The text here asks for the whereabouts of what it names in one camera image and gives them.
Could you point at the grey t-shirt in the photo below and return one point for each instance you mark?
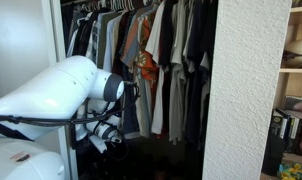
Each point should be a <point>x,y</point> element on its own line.
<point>176,100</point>

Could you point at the long black garment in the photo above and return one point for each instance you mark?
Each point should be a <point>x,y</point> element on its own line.
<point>197,83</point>

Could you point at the light blue shirt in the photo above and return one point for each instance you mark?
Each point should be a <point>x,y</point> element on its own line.
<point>109,50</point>

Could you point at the dark red plaid shirt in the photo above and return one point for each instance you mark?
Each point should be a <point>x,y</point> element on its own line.
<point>121,50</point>

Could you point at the beige round helmet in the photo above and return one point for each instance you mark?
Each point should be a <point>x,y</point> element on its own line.
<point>299,51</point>

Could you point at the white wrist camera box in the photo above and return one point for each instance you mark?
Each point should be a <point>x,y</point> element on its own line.
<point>97,143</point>

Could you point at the spiral notebook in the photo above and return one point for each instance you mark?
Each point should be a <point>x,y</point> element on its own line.
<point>297,104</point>

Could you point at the black t-shirt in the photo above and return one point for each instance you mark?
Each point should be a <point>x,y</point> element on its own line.
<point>166,36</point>

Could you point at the orange and blue shirt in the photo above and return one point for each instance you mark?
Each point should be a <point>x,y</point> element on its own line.
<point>130,46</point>

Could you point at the white spined book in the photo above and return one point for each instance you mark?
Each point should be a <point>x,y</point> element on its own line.
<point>294,128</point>

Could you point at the navy dotted shirt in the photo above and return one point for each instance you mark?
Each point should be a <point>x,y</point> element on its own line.
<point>131,113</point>

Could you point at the white t-shirt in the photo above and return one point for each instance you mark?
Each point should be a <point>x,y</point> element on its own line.
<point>157,110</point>

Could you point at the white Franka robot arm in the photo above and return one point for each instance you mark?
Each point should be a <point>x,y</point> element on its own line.
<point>51,93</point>

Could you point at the wooden bookshelf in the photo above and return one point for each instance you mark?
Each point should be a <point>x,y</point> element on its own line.
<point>291,81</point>

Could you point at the dark plaid coat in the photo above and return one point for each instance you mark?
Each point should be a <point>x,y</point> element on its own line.
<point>78,36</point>

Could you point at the orange floral shirt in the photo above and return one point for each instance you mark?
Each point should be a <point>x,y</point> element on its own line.
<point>146,65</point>

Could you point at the black box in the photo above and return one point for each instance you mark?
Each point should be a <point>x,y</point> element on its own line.
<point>272,155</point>

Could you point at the colourful floral fabric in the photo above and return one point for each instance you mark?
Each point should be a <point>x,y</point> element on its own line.
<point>292,171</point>

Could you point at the grey-green shirt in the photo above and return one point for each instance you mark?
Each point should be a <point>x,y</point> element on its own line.
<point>103,40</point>

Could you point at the blue white plaid shirt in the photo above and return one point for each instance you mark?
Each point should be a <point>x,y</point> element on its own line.
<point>94,40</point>

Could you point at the white sliding closet door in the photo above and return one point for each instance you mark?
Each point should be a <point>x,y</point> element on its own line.
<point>21,40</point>

